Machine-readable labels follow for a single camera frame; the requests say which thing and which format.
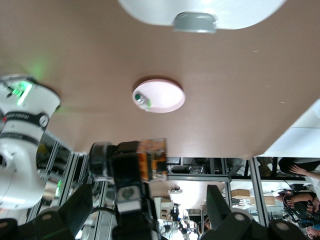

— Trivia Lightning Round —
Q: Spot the grey box latch clip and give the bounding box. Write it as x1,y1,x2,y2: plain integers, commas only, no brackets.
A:
171,11,218,34

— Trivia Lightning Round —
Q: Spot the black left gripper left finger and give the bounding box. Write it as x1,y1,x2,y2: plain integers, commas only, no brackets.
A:
0,184,94,240

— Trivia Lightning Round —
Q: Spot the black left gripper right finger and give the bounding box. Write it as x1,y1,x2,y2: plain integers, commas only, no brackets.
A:
201,184,310,240

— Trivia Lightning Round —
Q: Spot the bystander bare forearm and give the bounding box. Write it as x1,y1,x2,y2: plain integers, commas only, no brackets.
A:
303,168,320,180

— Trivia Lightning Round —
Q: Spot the white lidded pink lunch box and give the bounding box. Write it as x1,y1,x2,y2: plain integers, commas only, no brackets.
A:
116,0,288,34

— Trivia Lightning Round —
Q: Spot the bystander bare hand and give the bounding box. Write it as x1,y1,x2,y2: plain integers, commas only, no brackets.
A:
289,163,308,176

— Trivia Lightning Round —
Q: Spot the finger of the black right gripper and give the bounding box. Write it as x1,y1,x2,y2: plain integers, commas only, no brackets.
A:
111,141,143,213

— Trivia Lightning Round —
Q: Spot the cardboard box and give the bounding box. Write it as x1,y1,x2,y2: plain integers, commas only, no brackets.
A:
231,188,276,207

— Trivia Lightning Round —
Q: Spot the aluminium rack frame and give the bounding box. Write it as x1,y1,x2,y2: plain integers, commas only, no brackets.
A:
166,156,265,226

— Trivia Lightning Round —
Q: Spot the pink round plate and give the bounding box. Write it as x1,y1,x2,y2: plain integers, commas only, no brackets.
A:
131,78,187,114

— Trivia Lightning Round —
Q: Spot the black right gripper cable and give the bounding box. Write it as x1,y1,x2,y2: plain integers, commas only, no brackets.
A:
91,205,118,216

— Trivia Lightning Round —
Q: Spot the small black-brown object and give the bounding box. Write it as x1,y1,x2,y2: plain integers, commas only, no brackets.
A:
89,137,168,182

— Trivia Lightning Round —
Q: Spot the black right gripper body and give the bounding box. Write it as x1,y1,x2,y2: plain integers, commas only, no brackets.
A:
111,182,162,240

